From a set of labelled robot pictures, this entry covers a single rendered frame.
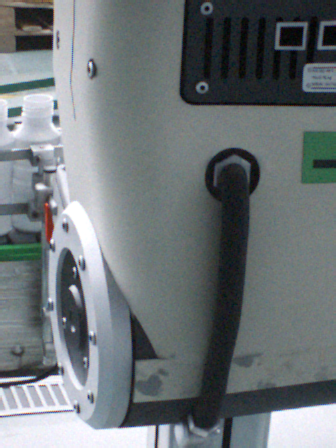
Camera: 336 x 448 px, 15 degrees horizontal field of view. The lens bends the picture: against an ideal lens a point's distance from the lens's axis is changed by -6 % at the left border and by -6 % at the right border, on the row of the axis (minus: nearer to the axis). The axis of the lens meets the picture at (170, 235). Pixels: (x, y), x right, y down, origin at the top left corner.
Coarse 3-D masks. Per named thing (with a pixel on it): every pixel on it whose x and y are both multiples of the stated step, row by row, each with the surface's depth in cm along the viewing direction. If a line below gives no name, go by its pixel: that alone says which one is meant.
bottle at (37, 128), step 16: (32, 96) 148; (48, 96) 148; (32, 112) 146; (48, 112) 147; (32, 128) 147; (48, 128) 147; (16, 144) 147; (32, 144) 146; (16, 160) 148; (16, 176) 148; (16, 192) 149; (32, 192) 148; (16, 224) 150; (32, 224) 150
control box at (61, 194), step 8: (64, 168) 136; (56, 176) 137; (64, 176) 135; (56, 184) 137; (64, 184) 134; (56, 192) 137; (64, 192) 133; (56, 200) 137; (64, 200) 133; (64, 208) 133; (56, 216) 137; (56, 368) 151; (40, 376) 152; (48, 376) 152; (0, 384) 151; (8, 384) 151; (16, 384) 152; (24, 384) 152
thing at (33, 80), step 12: (24, 72) 596; (36, 72) 597; (48, 72) 598; (0, 84) 572; (12, 84) 575; (24, 84) 580; (36, 84) 584; (48, 84) 588; (24, 96) 553; (12, 108) 535
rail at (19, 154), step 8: (0, 152) 144; (8, 152) 144; (16, 152) 145; (24, 152) 145; (56, 152) 146; (0, 160) 144; (8, 160) 145; (0, 208) 146; (8, 208) 147; (16, 208) 147; (24, 208) 147
